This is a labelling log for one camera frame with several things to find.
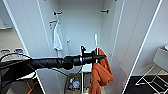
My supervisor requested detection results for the black wardrobe hook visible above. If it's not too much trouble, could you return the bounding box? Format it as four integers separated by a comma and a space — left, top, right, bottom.
53, 11, 63, 16
100, 9, 110, 14

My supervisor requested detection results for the white wardrobe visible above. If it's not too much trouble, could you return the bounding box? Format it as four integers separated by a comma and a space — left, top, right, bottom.
36, 0, 126, 94

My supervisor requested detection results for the black equipment with white lines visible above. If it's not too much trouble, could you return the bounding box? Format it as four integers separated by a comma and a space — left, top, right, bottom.
128, 63, 168, 94

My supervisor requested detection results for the small blue item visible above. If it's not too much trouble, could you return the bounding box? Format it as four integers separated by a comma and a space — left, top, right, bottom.
68, 85, 74, 91

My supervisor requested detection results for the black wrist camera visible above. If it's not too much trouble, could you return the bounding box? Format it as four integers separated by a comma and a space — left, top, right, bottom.
79, 45, 87, 56

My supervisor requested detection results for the white wardrobe door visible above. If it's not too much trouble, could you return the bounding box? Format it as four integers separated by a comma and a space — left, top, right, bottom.
121, 0, 164, 94
2, 0, 46, 94

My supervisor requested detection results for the pale grey cabinet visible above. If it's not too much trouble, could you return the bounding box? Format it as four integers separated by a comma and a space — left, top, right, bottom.
152, 46, 168, 73

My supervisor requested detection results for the orange and black equipment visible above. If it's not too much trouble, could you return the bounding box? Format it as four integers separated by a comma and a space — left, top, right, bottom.
26, 81, 43, 94

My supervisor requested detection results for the orange bar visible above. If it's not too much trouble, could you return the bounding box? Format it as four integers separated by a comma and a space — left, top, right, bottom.
48, 19, 59, 25

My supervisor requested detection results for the white bag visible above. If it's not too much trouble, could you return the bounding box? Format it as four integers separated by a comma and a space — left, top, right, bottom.
73, 79, 81, 89

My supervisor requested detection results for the black shoulder cable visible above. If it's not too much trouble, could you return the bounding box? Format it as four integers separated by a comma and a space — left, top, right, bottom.
0, 51, 33, 63

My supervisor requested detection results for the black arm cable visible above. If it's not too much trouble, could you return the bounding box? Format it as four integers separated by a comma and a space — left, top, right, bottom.
49, 64, 84, 76

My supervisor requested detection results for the white wardrobe shelf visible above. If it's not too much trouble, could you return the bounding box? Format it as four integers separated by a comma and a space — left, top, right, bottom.
81, 63, 94, 75

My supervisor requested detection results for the brown storage basket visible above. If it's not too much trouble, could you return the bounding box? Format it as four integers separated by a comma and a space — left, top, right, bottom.
64, 73, 83, 94

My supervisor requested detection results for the orange hoodie with white print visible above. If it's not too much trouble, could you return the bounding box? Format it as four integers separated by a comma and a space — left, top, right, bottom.
87, 48, 114, 94

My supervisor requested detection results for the white t-shirt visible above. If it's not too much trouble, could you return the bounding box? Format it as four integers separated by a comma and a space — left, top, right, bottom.
52, 22, 64, 52

